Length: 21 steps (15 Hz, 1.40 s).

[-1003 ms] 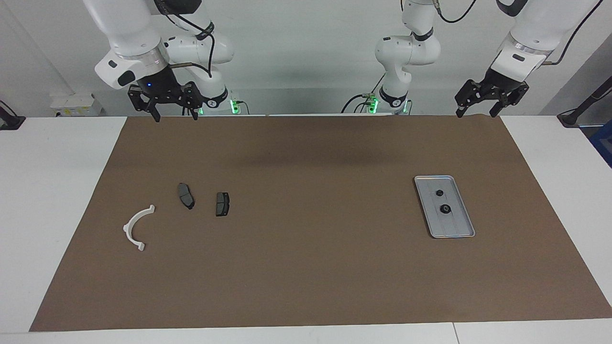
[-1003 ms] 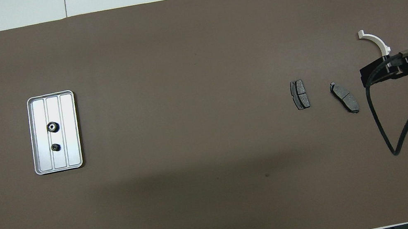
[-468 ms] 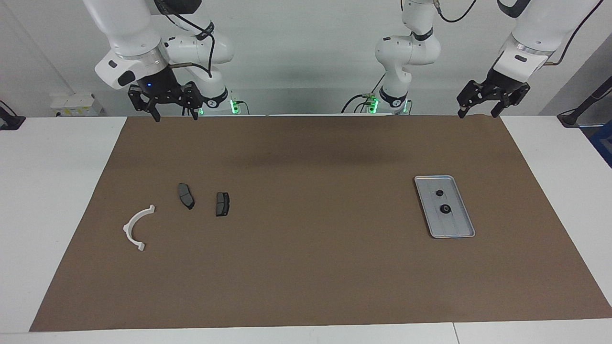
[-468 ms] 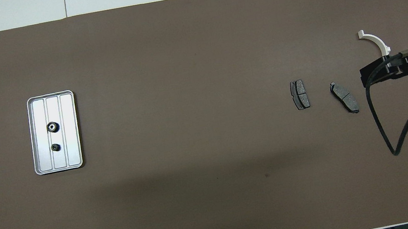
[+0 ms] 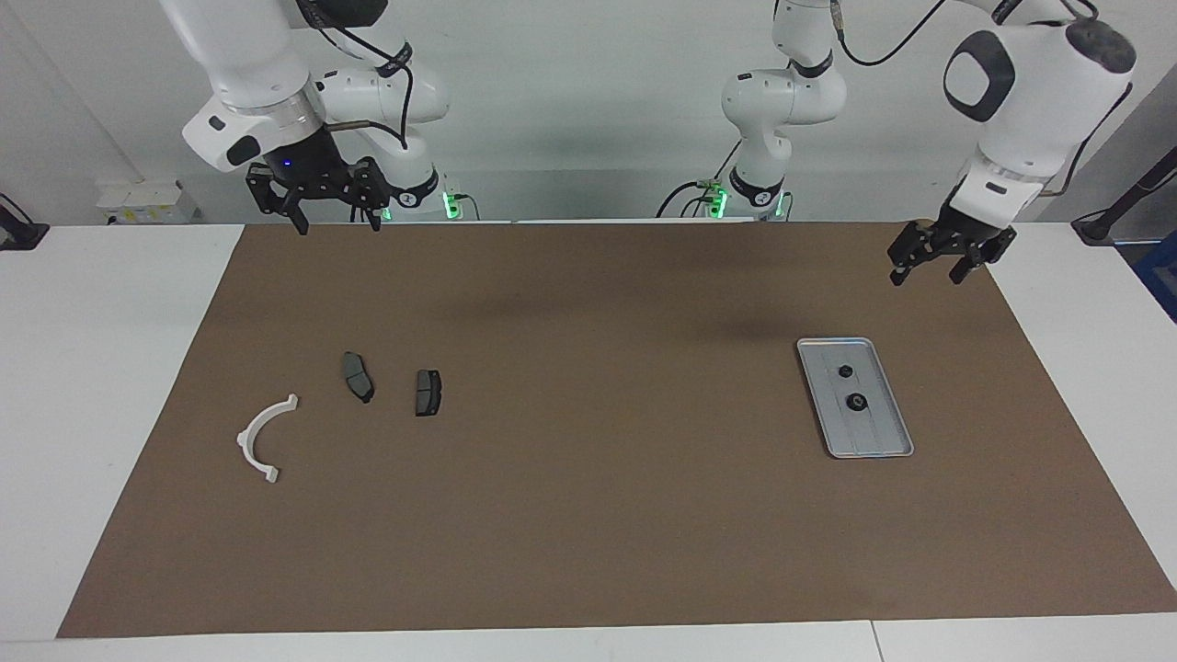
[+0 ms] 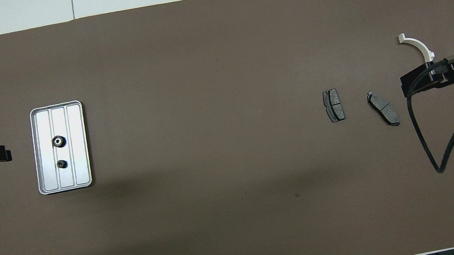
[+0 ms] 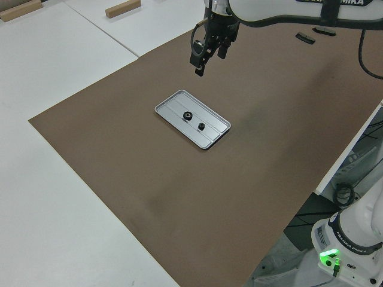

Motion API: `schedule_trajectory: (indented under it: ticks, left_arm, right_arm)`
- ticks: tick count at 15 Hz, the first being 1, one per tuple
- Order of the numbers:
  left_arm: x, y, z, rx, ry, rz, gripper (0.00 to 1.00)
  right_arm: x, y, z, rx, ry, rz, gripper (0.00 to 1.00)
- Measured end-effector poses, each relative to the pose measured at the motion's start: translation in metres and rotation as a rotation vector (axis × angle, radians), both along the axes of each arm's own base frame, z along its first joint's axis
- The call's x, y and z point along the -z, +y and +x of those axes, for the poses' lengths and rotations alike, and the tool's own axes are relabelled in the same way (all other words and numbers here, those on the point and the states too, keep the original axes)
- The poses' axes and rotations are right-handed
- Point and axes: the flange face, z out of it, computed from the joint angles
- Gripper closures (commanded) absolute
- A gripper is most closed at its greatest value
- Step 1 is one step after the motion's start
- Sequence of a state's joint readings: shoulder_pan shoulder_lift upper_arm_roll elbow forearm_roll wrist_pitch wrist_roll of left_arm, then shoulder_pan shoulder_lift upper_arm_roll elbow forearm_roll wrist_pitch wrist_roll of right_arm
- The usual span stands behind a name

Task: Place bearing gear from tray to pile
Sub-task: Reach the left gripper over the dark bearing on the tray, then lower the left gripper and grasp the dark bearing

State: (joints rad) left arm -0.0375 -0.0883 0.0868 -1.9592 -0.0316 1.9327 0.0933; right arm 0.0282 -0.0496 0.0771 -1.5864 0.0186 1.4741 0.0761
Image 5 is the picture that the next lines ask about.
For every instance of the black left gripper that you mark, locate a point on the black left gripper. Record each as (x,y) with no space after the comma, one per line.
(961,234)

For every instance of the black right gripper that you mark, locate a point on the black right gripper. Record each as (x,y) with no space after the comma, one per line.
(317,175)

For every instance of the large black bearing gear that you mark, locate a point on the large black bearing gear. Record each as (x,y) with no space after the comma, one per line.
(856,402)

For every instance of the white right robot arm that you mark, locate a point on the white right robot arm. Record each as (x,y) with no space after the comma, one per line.
(248,64)

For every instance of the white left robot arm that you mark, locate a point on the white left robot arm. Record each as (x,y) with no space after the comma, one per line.
(1030,110)

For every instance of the silver metal tray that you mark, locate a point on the silver metal tray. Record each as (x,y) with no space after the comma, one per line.
(874,432)

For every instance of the rounded dark brake pad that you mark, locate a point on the rounded dark brake pad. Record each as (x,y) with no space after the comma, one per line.
(357,377)

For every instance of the white power strip box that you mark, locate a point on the white power strip box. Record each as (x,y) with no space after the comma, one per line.
(147,202)

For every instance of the rectangular dark brake pad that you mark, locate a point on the rectangular dark brake pad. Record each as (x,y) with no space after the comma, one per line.
(428,393)

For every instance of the blue crate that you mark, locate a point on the blue crate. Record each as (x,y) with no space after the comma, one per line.
(1160,276)

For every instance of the black table clamp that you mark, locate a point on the black table clamp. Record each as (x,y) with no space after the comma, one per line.
(18,234)

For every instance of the brown table mat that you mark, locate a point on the brown table mat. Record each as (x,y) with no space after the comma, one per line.
(588,506)

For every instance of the white curved plastic bracket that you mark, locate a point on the white curved plastic bracket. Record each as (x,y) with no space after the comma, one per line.
(248,450)

